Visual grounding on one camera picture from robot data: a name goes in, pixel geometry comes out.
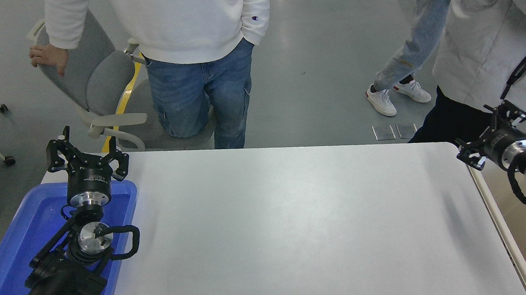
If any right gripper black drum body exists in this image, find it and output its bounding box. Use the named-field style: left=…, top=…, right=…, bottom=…
left=483, top=122, right=526, bottom=165

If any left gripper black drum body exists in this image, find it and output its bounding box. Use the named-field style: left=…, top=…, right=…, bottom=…
left=64, top=153, right=113, bottom=197

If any grey office chair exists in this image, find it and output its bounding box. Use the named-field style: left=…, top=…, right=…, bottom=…
left=25, top=1, right=220, bottom=162

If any person's hand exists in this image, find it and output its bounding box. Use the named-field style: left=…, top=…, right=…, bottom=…
left=29, top=42, right=72, bottom=80

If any silver floor plate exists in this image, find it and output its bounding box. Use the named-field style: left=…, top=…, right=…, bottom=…
left=371, top=124, right=397, bottom=142
left=396, top=122, right=419, bottom=140

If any blue plastic tray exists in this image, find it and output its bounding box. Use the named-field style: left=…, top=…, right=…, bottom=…
left=0, top=176, right=145, bottom=295

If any large pale bin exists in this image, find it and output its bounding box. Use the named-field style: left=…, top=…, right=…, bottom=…
left=464, top=140, right=526, bottom=295

